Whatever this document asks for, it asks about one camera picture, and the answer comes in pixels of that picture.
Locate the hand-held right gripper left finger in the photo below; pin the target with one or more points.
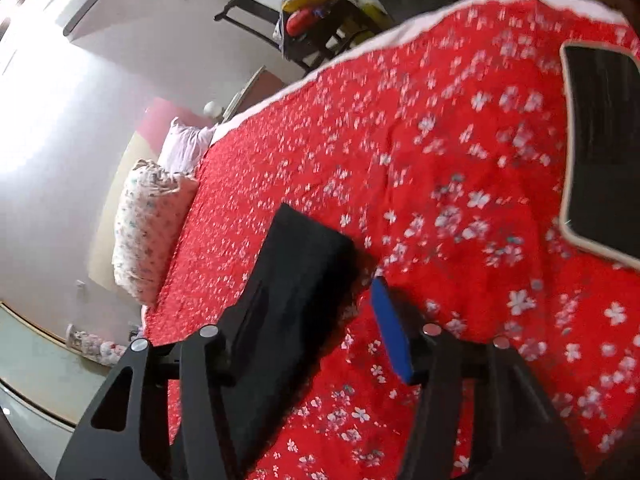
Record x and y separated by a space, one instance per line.
200 390

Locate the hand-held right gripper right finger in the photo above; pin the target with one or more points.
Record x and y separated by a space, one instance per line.
392 330

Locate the black pants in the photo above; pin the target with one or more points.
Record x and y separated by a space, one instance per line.
295 310

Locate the floral slippers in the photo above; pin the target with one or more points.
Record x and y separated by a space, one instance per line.
92 344

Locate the white floral pillow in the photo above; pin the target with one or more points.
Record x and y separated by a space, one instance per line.
147 230

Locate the red floral blanket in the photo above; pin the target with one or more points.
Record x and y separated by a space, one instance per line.
400 160

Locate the pale pink pillow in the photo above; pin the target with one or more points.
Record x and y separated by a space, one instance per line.
184 146

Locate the black mat with beige trim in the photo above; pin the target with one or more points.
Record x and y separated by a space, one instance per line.
607 155

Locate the white round lamp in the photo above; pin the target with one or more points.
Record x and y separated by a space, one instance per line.
211 108

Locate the red bag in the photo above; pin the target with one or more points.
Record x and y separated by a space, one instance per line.
301 21

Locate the dark wooden chair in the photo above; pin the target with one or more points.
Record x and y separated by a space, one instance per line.
260 7

